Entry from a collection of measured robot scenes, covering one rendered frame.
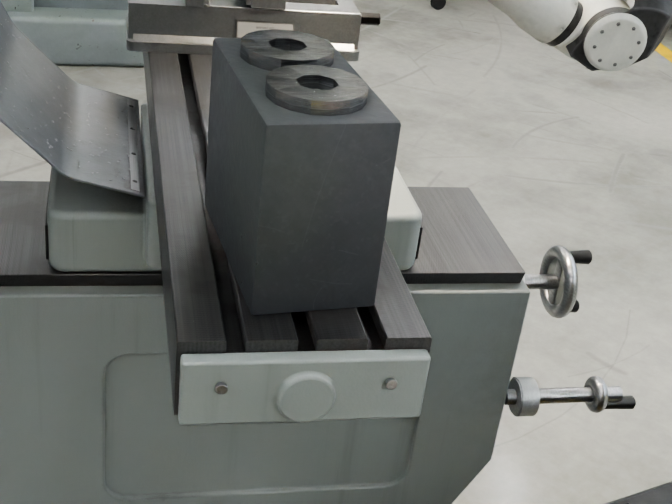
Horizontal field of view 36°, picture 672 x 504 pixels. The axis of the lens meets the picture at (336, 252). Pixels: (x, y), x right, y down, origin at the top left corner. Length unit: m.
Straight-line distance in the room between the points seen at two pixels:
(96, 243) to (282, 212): 0.50
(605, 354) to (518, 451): 0.53
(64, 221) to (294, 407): 0.52
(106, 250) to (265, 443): 0.40
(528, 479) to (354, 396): 1.46
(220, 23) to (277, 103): 0.69
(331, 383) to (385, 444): 0.69
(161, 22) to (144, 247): 0.37
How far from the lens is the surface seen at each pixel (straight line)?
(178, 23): 1.57
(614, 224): 3.57
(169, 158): 1.22
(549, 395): 1.63
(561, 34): 1.36
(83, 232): 1.34
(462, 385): 1.56
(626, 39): 1.34
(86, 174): 1.31
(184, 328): 0.92
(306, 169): 0.87
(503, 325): 1.52
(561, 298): 1.67
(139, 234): 1.35
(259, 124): 0.87
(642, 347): 2.93
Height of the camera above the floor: 1.50
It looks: 29 degrees down
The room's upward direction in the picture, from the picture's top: 7 degrees clockwise
